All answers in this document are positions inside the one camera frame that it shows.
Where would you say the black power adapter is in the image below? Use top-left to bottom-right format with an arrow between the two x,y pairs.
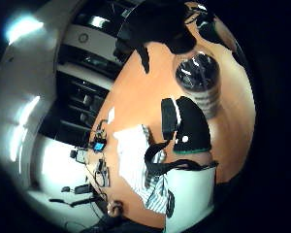
74,183 -> 94,195

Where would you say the black shelving unit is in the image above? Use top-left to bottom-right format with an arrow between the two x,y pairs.
38,42 -> 120,149

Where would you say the small white paper slip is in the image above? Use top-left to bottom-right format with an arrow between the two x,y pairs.
107,106 -> 116,125

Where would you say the white striped cloth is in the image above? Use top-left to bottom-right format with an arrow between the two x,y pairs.
113,124 -> 176,215

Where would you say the white cabinet panel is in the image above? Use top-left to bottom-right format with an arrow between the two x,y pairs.
62,23 -> 122,64

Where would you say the small device with blue screen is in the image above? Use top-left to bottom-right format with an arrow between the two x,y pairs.
92,138 -> 109,153

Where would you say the grey box device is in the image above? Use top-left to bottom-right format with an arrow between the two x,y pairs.
75,149 -> 89,165

